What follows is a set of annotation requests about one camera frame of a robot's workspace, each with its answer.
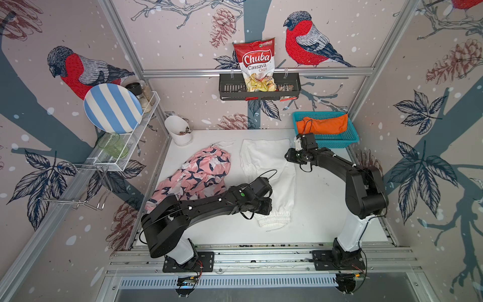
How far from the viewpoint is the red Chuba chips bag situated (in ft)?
2.62

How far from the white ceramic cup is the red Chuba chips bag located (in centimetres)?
45

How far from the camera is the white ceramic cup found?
3.61ft
